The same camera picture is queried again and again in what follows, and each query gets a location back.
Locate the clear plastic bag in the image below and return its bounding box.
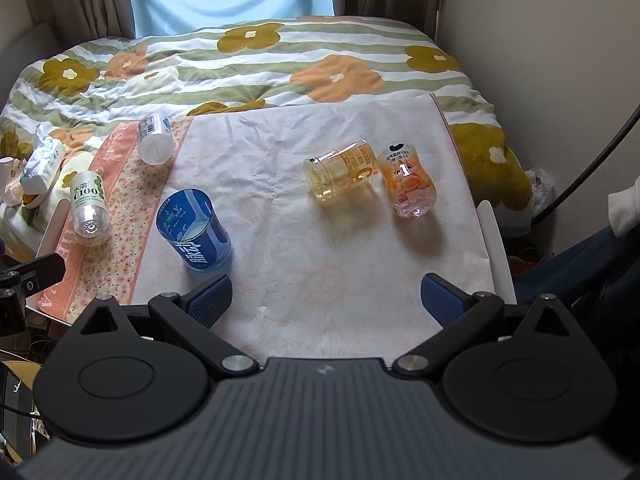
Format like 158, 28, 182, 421
525, 167, 556, 218

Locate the person's white sleeve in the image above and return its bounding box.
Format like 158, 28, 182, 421
607, 175, 640, 238

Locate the white plastic bottle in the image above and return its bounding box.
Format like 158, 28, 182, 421
136, 114, 176, 165

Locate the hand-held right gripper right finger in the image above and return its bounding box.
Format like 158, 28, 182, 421
392, 273, 577, 379

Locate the black cable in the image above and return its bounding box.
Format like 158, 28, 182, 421
532, 105, 640, 221

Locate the blue plastic cup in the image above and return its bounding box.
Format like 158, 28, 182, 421
156, 188, 233, 272

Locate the floral striped quilt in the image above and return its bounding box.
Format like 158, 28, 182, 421
0, 15, 533, 246

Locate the white tissue pack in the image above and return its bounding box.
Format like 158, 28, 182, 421
20, 125, 68, 196

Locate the pink floral table cloth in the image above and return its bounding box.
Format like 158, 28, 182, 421
25, 92, 506, 361

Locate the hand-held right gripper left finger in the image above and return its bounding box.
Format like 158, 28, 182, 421
74, 274, 261, 381

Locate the white folding table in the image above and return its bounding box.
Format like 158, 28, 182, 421
25, 199, 518, 321

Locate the orange label plastic bottle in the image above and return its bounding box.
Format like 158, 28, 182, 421
376, 142, 432, 219

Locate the yellow drink plastic bottle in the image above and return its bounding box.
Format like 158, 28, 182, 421
303, 139, 379, 203

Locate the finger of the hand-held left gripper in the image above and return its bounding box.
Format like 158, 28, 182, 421
0, 252, 66, 302

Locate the C1000 clear plastic bottle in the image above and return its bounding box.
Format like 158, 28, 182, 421
67, 170, 112, 247

